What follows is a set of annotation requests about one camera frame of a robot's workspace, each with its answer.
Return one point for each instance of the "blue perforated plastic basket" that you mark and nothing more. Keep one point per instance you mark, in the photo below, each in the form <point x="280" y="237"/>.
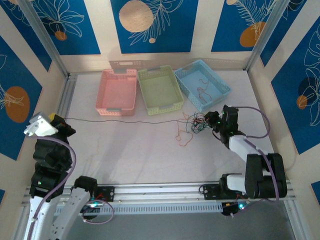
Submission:
<point x="202" y="75"/>

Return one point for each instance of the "green perforated plastic basket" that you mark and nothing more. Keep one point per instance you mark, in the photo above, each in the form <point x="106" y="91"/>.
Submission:
<point x="160" y="90"/>

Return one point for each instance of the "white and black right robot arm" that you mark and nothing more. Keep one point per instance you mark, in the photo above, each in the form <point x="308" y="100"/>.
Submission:
<point x="240" y="145"/>

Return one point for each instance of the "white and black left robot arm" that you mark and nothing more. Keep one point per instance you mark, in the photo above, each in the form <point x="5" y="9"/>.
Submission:
<point x="75" y="200"/>

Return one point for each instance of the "pink perforated plastic basket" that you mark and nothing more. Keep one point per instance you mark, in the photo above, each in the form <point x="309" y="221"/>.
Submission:
<point x="116" y="92"/>

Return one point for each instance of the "black controller board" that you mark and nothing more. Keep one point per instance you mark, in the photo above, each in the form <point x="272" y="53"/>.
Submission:
<point x="86" y="207"/>
<point x="228" y="210"/>

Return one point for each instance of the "aluminium side rail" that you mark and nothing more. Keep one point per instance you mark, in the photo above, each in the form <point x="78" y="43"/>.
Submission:
<point x="66" y="87"/>

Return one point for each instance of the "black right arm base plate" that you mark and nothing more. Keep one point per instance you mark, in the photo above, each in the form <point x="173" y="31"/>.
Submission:
<point x="208" y="191"/>

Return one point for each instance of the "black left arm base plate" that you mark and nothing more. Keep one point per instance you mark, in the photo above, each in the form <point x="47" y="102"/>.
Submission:
<point x="107" y="193"/>

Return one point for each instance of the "aluminium frame post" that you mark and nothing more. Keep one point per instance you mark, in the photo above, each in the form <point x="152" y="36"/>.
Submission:
<point x="47" y="42"/>
<point x="265" y="35"/>

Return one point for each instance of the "aluminium frame rail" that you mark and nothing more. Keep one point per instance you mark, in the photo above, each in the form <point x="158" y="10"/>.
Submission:
<point x="162" y="191"/>

